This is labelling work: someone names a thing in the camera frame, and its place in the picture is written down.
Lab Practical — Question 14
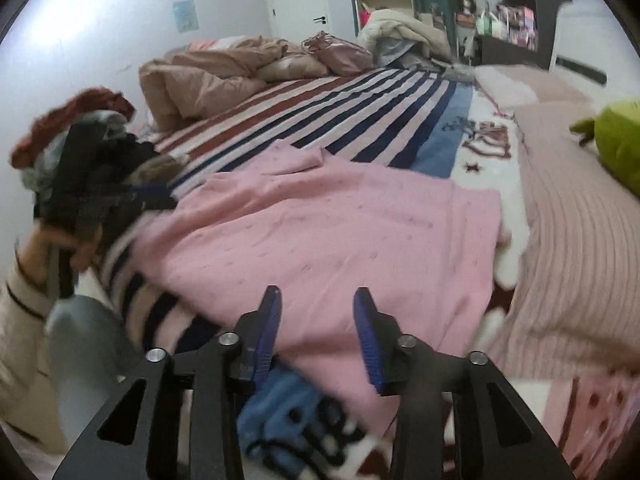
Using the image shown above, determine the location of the pink dotted knit garment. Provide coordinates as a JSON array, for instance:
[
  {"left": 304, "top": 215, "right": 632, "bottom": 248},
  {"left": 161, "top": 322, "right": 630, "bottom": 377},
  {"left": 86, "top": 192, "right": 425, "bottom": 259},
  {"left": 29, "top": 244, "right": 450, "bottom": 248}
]
[{"left": 132, "top": 140, "right": 503, "bottom": 441}]

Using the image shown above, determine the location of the green avocado plush toy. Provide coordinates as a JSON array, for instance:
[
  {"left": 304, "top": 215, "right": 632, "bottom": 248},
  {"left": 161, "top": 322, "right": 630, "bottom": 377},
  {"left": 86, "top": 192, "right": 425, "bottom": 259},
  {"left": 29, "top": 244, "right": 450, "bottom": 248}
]
[{"left": 570, "top": 100, "right": 640, "bottom": 198}]

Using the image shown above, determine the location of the pink satin bag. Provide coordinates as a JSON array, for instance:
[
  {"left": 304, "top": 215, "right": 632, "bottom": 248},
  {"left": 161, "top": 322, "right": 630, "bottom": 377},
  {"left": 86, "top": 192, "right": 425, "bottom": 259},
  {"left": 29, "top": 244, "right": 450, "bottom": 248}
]
[{"left": 301, "top": 30, "right": 375, "bottom": 77}]

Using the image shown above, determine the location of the person's leg in jeans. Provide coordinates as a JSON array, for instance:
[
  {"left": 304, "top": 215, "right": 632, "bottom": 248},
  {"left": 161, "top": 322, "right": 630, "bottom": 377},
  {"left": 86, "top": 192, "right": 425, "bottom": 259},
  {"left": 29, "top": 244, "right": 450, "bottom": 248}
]
[{"left": 45, "top": 295, "right": 151, "bottom": 461}]

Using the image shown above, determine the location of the striped printed bed sheet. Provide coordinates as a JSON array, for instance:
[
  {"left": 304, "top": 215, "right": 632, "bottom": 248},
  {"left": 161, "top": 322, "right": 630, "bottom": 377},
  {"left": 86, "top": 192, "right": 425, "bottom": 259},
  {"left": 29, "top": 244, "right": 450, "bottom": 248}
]
[{"left": 75, "top": 67, "right": 531, "bottom": 480}]

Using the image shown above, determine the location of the dark desk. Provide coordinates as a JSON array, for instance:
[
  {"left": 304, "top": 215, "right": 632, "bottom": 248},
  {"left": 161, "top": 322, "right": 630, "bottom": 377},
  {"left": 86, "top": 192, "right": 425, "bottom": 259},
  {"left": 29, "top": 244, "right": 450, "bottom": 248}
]
[{"left": 472, "top": 35, "right": 551, "bottom": 68}]

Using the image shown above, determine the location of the person's left hand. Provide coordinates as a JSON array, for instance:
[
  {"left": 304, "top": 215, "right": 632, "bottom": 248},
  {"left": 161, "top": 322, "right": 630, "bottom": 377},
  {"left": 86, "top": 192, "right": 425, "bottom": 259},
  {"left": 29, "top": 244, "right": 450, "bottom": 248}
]
[{"left": 15, "top": 220, "right": 103, "bottom": 306}]

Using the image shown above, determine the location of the red cloth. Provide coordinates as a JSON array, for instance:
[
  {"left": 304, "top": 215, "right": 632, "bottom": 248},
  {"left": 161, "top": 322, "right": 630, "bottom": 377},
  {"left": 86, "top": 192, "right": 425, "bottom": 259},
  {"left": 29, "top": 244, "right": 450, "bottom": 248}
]
[{"left": 10, "top": 87, "right": 137, "bottom": 171}]

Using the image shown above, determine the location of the white door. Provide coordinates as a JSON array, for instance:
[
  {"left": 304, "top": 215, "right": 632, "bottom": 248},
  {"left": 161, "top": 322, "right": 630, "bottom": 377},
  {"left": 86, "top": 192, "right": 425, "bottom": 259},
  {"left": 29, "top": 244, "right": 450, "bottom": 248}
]
[{"left": 262, "top": 0, "right": 333, "bottom": 43}]

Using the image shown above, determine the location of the white bed headboard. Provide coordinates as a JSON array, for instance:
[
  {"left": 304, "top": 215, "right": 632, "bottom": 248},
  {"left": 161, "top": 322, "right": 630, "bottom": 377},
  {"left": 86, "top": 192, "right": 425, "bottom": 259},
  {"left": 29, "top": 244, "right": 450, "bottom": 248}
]
[{"left": 547, "top": 2, "right": 640, "bottom": 111}]

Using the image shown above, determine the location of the beige duvet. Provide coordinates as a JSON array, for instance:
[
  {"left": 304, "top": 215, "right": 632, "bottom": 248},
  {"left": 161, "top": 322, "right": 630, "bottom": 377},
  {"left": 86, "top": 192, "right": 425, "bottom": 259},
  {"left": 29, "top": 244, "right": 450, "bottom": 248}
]
[{"left": 139, "top": 35, "right": 331, "bottom": 133}]

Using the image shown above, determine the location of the light blue wall poster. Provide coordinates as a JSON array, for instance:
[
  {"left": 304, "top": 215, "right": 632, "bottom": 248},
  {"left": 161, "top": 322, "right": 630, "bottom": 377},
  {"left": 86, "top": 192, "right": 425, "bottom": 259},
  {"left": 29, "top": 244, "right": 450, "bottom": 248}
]
[{"left": 172, "top": 0, "right": 197, "bottom": 31}]

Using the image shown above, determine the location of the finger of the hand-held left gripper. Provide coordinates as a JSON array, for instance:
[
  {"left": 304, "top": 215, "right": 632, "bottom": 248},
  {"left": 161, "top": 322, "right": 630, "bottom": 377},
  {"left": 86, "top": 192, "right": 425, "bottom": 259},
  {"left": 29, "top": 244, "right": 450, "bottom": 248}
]
[{"left": 127, "top": 184, "right": 178, "bottom": 213}]

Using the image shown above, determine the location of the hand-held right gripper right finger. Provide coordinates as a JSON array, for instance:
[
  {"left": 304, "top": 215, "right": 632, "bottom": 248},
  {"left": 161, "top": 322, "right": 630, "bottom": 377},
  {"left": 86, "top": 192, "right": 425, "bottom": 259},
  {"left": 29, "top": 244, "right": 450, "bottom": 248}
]
[{"left": 352, "top": 287, "right": 576, "bottom": 480}]

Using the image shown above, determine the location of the pink striped pillow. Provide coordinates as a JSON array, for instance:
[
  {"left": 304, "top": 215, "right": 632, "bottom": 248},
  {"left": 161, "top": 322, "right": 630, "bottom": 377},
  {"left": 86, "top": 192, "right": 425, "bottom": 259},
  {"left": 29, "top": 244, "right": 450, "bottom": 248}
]
[{"left": 187, "top": 35, "right": 251, "bottom": 53}]

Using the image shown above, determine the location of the pile of cream bedding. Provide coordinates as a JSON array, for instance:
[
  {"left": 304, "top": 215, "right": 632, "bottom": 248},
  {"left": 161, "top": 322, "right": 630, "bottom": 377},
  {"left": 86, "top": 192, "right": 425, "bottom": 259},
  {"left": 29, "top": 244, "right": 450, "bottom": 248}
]
[{"left": 357, "top": 7, "right": 453, "bottom": 68}]

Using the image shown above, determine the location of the brown cloth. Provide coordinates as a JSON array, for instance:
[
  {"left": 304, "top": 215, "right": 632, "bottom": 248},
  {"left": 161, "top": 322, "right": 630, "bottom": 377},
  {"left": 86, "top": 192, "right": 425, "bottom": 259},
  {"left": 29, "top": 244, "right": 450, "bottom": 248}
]
[{"left": 125, "top": 154, "right": 188, "bottom": 188}]

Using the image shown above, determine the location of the grey cloth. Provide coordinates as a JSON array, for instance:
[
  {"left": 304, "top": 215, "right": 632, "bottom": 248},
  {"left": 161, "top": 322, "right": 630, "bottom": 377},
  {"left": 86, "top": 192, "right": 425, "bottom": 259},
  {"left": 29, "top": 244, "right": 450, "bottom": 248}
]
[{"left": 20, "top": 110, "right": 128, "bottom": 196}]

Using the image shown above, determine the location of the large pink ribbed pillow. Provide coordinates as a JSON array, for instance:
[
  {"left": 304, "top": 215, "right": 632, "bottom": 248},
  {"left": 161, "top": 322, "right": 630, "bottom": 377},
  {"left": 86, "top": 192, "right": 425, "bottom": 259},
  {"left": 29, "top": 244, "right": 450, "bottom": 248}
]
[{"left": 487, "top": 100, "right": 640, "bottom": 376}]

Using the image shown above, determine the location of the small pink pillow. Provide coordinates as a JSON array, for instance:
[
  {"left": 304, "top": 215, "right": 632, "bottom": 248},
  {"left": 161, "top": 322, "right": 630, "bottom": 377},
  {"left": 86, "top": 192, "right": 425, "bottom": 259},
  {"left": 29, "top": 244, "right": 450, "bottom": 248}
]
[{"left": 472, "top": 62, "right": 591, "bottom": 111}]

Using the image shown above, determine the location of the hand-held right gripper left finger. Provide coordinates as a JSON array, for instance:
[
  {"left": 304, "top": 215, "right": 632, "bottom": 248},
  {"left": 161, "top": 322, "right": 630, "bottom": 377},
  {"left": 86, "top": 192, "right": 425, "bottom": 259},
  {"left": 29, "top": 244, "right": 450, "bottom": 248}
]
[{"left": 52, "top": 285, "right": 283, "bottom": 480}]

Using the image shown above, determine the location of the person's left forearm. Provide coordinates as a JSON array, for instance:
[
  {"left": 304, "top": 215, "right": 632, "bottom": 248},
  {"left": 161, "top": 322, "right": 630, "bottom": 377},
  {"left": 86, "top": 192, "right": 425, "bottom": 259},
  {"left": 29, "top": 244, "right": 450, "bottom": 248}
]
[{"left": 0, "top": 255, "right": 68, "bottom": 456}]

